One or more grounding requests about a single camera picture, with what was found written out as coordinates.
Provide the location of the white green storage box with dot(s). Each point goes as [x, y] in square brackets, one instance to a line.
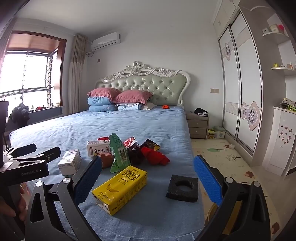
[219, 132]

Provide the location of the white cloth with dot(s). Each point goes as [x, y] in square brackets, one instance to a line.
[150, 106]

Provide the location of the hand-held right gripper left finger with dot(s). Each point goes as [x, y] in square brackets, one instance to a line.
[89, 179]

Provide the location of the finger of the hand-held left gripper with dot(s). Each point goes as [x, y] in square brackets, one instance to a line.
[25, 148]
[52, 154]

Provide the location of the beige curtain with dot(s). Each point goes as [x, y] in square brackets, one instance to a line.
[77, 74]

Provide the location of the folded light blue blanket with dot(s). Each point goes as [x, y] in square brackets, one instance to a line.
[129, 107]

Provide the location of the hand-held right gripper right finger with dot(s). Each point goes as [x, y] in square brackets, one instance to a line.
[208, 180]

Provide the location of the white milk carton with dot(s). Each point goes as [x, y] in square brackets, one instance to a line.
[98, 148]

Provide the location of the bed with blue sheet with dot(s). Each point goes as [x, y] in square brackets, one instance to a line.
[115, 125]

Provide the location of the small white carton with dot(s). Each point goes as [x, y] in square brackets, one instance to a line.
[69, 162]

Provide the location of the yellow drink carton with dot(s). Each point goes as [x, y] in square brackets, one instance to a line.
[122, 187]

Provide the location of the black clothes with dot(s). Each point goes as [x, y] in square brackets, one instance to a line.
[200, 111]

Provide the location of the grey nightstand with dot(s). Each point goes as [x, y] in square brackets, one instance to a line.
[196, 126]

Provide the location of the small white box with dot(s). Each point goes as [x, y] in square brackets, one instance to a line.
[231, 146]

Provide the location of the pink pillow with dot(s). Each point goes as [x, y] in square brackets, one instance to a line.
[101, 92]
[131, 96]

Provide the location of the dark red knit cloth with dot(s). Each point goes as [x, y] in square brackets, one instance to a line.
[136, 156]

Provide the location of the black foam block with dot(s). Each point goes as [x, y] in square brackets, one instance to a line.
[172, 192]

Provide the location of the wooden framed window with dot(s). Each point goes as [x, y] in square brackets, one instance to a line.
[23, 69]

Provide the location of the white curved shelf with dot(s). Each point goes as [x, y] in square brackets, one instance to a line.
[283, 69]
[275, 34]

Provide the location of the white cabinet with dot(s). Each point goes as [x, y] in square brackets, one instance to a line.
[282, 139]

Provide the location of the printed play mat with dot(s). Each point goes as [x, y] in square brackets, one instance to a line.
[219, 150]

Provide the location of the brown yellow snack packet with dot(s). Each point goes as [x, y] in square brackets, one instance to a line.
[150, 144]

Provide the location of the folded blue quilt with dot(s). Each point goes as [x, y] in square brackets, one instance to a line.
[99, 101]
[101, 108]

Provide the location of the person's left hand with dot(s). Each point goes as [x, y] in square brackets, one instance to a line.
[7, 209]

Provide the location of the dark clothing pile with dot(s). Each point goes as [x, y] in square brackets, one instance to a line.
[19, 114]

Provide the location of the green snack packet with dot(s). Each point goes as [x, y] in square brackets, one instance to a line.
[118, 150]

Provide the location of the brown round basket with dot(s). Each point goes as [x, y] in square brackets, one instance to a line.
[231, 217]

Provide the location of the white air conditioner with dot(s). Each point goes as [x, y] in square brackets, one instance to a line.
[106, 41]

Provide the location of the wall switch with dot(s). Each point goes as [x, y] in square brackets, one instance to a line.
[214, 90]

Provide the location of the green yellow package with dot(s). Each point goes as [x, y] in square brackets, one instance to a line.
[211, 134]

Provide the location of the red and white bag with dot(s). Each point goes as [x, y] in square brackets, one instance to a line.
[129, 141]

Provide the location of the tufted green headboard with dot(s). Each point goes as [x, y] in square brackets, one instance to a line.
[148, 83]

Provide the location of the white sliding door wardrobe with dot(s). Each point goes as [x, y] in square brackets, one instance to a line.
[245, 81]

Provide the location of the small red packet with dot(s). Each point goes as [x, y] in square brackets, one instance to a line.
[103, 138]

